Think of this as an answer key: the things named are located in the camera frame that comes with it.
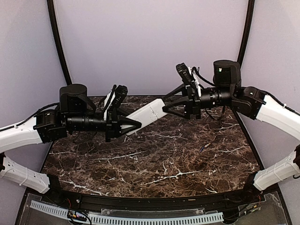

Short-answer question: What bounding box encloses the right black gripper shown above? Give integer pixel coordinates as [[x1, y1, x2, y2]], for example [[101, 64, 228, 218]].
[[163, 82, 234, 119]]

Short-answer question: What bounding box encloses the black front rail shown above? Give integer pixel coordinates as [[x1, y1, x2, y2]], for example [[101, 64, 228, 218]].
[[44, 189, 259, 211]]

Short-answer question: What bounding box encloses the white remote control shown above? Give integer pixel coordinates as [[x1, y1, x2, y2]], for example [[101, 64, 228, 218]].
[[127, 98, 167, 135]]

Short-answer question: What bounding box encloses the right black frame post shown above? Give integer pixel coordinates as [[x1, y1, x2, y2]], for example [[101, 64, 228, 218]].
[[237, 0, 255, 66]]

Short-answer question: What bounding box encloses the left black frame post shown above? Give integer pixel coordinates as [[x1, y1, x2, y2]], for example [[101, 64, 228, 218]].
[[46, 0, 72, 85]]

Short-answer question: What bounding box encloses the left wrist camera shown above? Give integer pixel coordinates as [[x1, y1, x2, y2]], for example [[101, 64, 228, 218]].
[[103, 85, 128, 116]]

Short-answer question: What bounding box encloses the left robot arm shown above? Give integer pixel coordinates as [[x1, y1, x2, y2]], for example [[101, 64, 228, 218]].
[[0, 84, 142, 204]]

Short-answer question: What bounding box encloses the blue orange battery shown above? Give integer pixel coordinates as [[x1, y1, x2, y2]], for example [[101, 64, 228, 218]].
[[200, 143, 211, 152]]

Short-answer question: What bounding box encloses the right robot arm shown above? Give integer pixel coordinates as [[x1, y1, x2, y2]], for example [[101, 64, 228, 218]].
[[162, 60, 300, 139]]

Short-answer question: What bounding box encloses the black frame post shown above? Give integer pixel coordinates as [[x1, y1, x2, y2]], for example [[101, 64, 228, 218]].
[[237, 0, 255, 66], [46, 0, 72, 85]]

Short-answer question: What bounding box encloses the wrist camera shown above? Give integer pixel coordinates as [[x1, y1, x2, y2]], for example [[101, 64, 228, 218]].
[[176, 63, 201, 96], [103, 85, 128, 116]]

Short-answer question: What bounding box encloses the white slotted cable duct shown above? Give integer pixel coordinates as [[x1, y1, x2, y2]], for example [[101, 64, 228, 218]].
[[30, 200, 224, 225]]

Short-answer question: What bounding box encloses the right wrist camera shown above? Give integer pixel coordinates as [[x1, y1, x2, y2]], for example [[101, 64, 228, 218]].
[[176, 63, 201, 96]]

